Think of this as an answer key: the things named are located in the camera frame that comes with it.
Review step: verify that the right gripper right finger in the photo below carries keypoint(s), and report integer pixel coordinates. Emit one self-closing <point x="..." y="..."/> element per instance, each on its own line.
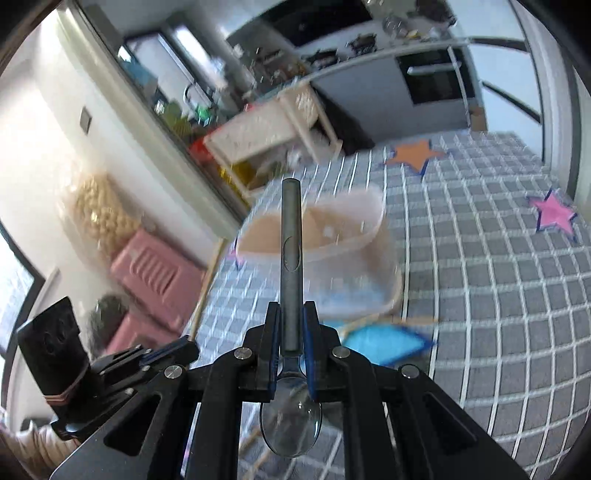
<point x="337" y="374"/>

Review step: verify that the built-in black oven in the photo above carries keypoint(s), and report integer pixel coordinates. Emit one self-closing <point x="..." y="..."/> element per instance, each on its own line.
<point x="438" y="75"/>

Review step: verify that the pink star sticker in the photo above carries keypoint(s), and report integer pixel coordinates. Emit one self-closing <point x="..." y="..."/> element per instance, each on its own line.
<point x="554" y="214"/>

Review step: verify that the kitchen counter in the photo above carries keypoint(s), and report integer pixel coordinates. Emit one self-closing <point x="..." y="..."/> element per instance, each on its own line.
<point x="393" y="51"/>

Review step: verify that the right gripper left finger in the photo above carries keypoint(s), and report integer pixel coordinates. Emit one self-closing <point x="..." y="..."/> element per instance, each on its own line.
<point x="246" y="374"/>

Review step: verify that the grey checked tablecloth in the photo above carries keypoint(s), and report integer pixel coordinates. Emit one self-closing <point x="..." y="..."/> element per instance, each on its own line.
<point x="511" y="301"/>

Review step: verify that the dark metal spoon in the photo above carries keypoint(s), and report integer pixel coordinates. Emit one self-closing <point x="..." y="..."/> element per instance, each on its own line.
<point x="291" y="422"/>

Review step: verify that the orange star sticker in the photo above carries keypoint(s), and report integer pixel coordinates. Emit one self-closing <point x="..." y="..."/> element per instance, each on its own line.
<point x="415" y="155"/>

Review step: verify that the pink plastic stool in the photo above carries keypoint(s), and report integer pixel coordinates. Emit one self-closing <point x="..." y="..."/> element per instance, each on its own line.
<point x="164" y="286"/>

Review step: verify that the blue star sticker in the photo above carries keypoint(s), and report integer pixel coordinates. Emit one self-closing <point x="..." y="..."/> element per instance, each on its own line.
<point x="385" y="344"/>

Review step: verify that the beige utensil holder caddy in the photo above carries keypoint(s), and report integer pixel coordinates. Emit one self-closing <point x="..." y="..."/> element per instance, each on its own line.
<point x="350" y="266"/>

